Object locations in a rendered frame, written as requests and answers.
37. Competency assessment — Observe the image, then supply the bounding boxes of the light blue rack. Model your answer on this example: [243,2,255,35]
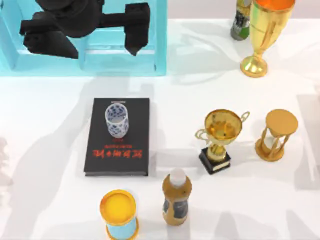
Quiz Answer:
[0,0,168,77]

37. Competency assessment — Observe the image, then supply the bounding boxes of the blue and white cup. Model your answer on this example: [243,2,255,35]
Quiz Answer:
[104,103,130,139]

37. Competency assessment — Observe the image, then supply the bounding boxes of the green bottle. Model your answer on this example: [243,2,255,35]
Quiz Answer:
[229,0,252,41]

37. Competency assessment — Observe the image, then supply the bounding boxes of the black book with red lettering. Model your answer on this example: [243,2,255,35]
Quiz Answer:
[83,97,151,177]

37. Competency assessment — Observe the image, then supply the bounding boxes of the tall gold goblet trophy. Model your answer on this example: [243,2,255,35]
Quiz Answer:
[240,0,296,79]

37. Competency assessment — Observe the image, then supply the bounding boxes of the golden hourglass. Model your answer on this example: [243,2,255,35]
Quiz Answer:
[254,108,299,163]

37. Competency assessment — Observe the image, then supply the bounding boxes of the yellow and light blue can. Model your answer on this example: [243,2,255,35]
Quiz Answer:
[99,189,141,240]

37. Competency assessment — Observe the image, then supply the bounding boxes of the brown bottle with white cap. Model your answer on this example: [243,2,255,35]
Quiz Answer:
[161,167,194,226]

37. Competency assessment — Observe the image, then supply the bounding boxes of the gold trophy with handles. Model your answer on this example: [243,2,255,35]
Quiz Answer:
[194,108,251,175]

